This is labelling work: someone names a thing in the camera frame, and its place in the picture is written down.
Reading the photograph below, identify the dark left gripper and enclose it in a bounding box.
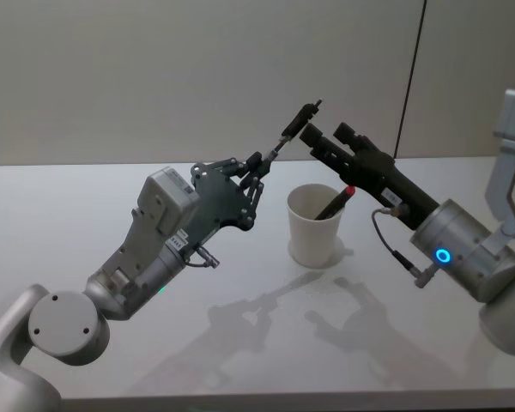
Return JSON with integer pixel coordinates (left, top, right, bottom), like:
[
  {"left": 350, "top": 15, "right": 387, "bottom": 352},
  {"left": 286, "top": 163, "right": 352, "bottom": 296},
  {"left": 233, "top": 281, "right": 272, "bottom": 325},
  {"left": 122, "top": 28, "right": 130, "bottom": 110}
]
[{"left": 183, "top": 152, "right": 273, "bottom": 249}]

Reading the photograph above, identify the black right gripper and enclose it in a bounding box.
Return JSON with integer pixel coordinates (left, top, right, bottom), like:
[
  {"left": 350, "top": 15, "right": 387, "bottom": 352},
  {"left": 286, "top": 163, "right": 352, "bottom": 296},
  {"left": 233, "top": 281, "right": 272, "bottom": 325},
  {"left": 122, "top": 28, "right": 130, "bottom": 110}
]
[{"left": 299, "top": 122, "right": 439, "bottom": 229}]

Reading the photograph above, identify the black pen with silver tip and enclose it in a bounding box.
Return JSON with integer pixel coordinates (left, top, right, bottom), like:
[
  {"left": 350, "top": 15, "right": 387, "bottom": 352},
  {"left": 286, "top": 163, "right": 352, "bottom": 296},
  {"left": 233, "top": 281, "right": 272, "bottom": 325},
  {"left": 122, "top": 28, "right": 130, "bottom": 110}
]
[{"left": 261, "top": 99, "right": 324, "bottom": 167}]

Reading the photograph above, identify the black pen with red band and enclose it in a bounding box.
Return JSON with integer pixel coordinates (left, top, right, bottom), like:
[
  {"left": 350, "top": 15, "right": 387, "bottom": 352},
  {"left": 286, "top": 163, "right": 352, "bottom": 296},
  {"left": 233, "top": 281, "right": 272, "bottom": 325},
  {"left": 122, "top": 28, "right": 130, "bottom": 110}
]
[{"left": 314, "top": 185, "right": 355, "bottom": 221}]

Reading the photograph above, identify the white paper cup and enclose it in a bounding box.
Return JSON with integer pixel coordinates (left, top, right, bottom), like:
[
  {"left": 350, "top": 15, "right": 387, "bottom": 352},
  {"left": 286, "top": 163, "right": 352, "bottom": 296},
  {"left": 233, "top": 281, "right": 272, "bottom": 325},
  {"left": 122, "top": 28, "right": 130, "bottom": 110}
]
[{"left": 286, "top": 183, "right": 348, "bottom": 268}]

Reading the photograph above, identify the thin dark wall cable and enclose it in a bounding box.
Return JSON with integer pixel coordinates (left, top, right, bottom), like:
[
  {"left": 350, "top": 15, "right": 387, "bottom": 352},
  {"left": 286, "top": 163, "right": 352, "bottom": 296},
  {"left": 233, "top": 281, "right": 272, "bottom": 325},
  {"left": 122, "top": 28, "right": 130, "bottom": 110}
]
[{"left": 392, "top": 0, "right": 428, "bottom": 161}]

